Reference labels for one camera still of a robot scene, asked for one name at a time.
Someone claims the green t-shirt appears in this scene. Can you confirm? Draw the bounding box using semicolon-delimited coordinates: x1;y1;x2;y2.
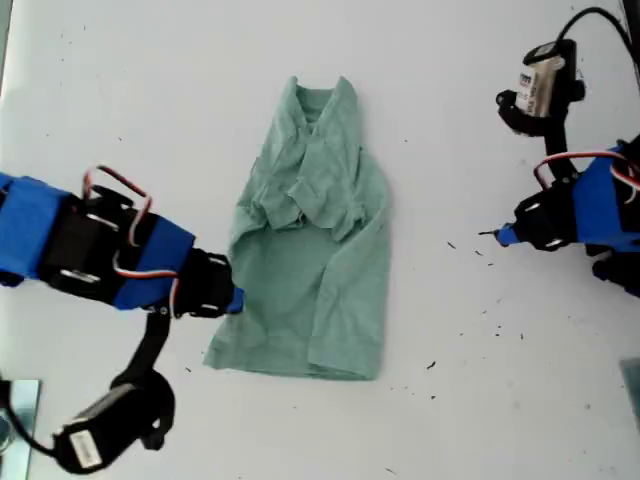
202;74;394;382

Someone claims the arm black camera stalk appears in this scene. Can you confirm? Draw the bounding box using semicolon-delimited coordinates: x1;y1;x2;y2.
495;88;576;186
108;305;178;452

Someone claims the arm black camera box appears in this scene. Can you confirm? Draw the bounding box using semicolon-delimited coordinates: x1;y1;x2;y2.
514;39;586;119
52;384;156;474

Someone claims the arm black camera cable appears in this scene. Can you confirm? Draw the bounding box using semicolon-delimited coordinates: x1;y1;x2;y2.
0;379;60;457
557;5;640;66

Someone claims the arm red white wire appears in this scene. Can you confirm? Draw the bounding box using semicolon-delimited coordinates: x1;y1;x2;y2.
532;148;640;206
81;163;182;321

